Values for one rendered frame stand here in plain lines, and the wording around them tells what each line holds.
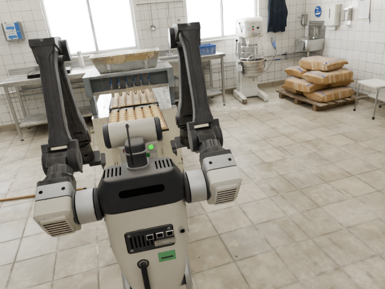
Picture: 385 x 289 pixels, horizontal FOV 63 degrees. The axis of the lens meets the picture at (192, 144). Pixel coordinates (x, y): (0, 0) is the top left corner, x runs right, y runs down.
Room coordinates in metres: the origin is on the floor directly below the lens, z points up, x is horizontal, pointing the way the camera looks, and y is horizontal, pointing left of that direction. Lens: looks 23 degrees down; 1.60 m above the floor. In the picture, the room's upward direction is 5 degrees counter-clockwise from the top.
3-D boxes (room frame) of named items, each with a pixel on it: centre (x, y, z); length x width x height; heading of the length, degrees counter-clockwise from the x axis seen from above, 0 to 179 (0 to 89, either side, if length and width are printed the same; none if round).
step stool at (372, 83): (4.27, -2.68, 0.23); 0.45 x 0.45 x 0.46; 7
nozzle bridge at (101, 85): (2.74, 0.48, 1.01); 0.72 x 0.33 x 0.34; 99
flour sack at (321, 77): (4.90, -2.22, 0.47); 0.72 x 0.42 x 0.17; 110
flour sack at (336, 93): (4.89, -2.26, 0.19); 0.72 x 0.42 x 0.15; 109
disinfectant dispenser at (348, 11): (5.40, -2.64, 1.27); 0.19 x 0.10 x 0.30; 105
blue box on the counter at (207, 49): (5.62, -0.33, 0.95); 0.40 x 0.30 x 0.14; 108
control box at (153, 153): (1.88, 0.35, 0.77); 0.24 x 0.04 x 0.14; 99
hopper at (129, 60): (2.74, 0.48, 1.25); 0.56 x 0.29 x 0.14; 99
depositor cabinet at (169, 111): (3.20, 0.55, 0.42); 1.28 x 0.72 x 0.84; 9
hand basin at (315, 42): (6.06, -2.37, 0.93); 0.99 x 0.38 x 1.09; 15
